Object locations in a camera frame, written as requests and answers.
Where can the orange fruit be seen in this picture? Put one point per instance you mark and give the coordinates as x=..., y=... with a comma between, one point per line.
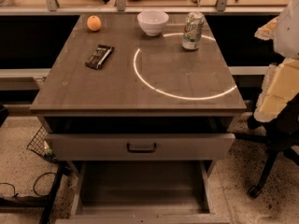
x=94, y=23

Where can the black office chair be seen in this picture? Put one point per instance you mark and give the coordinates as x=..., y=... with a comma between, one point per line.
x=282, y=133

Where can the grey drawer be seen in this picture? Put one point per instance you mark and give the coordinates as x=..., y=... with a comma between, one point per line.
x=143, y=192
x=140, y=147

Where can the white bowl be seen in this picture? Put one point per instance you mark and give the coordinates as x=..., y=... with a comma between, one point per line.
x=152, y=22

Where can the black snack bar packet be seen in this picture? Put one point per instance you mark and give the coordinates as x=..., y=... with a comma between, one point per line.
x=98, y=58

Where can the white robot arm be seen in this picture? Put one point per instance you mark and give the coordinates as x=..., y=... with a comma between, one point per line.
x=280, y=83

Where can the grey wooden drawer cabinet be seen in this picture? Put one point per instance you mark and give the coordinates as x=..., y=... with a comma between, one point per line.
x=148, y=85

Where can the black wire basket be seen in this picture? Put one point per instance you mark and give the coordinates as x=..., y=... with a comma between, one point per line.
x=40, y=147

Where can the green soda can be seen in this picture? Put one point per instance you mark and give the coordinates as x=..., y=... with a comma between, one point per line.
x=193, y=30

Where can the grey top drawer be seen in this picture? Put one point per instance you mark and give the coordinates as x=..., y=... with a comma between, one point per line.
x=140, y=147

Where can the black table leg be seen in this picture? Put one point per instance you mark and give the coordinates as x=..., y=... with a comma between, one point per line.
x=53, y=191

